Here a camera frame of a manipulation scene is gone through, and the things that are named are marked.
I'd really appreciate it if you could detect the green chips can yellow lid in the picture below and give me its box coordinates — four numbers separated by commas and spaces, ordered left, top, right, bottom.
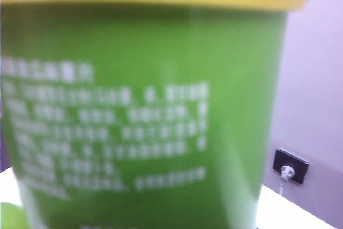
0, 0, 316, 229

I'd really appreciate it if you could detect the green apple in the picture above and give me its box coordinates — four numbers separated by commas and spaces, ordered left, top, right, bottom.
0, 202, 27, 229

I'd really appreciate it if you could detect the white plug with cable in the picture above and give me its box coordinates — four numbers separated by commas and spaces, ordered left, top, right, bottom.
278, 165, 295, 195

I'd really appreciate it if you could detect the black wall socket plate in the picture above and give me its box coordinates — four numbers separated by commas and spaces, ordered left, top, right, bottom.
272, 147, 310, 185

